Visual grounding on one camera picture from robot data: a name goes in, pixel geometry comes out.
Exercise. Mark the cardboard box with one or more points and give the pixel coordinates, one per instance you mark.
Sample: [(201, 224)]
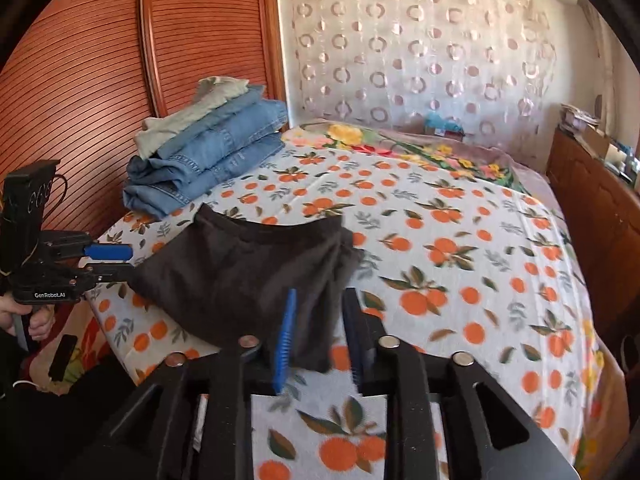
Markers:
[(600, 142)]

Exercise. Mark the black pants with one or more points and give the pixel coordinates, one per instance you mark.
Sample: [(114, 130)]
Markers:
[(240, 280)]

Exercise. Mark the sheer circle pattern curtain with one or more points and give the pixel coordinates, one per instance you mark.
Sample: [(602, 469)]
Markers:
[(425, 50)]

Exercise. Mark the person's left hand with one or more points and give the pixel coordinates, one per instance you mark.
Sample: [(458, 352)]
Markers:
[(42, 322)]

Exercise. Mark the olive green folded pants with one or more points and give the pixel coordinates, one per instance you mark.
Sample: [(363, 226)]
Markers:
[(200, 110)]

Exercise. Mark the floral blanket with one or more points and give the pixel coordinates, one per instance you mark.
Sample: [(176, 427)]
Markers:
[(400, 147)]

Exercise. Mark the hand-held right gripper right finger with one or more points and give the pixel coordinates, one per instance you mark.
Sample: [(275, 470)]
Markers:
[(354, 345)]

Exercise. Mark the orange fruit print bedsheet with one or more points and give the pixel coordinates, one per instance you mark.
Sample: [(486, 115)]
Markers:
[(450, 270)]

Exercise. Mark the light blue folded jeans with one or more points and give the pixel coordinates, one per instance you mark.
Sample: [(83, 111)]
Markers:
[(225, 115)]

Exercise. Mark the wooden headboard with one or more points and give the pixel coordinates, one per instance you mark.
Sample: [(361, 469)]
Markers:
[(100, 85)]

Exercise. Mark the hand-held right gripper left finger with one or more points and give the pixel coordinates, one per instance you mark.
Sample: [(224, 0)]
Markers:
[(284, 345)]

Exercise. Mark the teal cloth item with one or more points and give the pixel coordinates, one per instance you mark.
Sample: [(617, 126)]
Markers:
[(442, 124)]

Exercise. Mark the stack of papers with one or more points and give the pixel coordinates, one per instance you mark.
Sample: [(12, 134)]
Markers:
[(577, 117)]

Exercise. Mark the person's black clothing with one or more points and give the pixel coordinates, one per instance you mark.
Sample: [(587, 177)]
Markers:
[(50, 430)]

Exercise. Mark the clutter of small bottles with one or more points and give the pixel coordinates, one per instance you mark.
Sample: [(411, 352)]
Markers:
[(625, 162)]

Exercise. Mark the wooden sideboard cabinet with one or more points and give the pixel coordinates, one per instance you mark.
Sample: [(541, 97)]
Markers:
[(600, 220)]

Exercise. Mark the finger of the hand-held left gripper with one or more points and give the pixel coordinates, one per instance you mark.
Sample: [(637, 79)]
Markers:
[(112, 274), (107, 252)]

